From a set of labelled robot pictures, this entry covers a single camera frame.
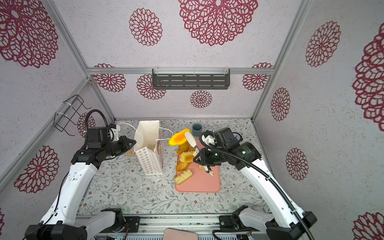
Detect orange oval fake bread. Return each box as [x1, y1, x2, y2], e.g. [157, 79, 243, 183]
[168, 129, 191, 146]

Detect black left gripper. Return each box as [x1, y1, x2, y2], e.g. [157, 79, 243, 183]
[102, 135, 137, 157]

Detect black wire wall rack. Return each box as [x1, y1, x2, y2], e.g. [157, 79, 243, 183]
[53, 94, 91, 137]

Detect pale ridged fake bread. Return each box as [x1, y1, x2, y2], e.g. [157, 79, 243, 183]
[175, 170, 193, 185]

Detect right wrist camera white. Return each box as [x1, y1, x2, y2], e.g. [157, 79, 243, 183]
[201, 135, 216, 146]

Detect grey metal wall shelf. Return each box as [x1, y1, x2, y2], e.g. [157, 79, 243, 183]
[152, 69, 231, 90]

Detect small orange tiger sticker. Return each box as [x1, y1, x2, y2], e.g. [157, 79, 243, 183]
[125, 151, 136, 157]

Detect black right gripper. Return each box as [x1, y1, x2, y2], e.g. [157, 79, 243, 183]
[192, 146, 227, 164]

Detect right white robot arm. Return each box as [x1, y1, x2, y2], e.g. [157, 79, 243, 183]
[182, 128, 317, 240]

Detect teal small cup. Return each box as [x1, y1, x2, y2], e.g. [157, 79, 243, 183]
[192, 123, 203, 138]

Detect pink device at front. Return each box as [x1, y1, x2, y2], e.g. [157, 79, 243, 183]
[163, 228, 199, 240]

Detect white printed paper bag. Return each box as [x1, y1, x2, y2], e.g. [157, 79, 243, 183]
[119, 120, 174, 176]

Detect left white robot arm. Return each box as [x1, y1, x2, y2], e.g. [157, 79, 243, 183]
[24, 124, 136, 240]

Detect long yellow braided bread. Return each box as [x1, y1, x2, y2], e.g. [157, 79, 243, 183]
[180, 151, 196, 163]

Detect pink plastic tray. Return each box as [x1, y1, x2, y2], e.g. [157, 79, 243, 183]
[175, 146, 221, 193]

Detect aluminium front rail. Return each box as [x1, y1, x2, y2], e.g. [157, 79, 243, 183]
[91, 214, 268, 240]

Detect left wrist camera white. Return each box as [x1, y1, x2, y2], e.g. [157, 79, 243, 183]
[108, 124, 121, 142]

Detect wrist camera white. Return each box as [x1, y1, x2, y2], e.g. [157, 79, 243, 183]
[108, 124, 121, 142]
[201, 135, 216, 146]

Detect black round pressure gauge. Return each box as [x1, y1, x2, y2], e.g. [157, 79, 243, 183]
[234, 133, 243, 142]

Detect brown oval bread top left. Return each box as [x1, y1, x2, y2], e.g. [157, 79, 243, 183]
[177, 142, 190, 155]

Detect brown bread lower left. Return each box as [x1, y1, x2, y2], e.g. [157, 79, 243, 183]
[176, 162, 192, 172]

